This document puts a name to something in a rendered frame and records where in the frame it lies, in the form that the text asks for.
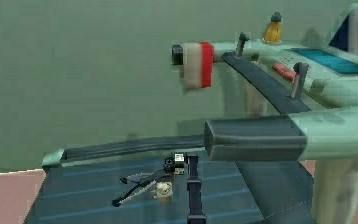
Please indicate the yellow bottle with dark cap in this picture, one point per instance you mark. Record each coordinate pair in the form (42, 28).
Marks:
(273, 31)

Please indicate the pale green treadmill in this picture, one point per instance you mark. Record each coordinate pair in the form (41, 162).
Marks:
(260, 140)

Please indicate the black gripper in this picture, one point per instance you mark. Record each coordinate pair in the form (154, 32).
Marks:
(169, 163)

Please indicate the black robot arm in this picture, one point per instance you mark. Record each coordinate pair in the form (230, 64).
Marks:
(194, 193)

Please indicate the small white cup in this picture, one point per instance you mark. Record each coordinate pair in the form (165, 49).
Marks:
(164, 190)

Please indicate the red and white towel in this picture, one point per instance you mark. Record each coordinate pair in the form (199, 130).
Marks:
(197, 65)

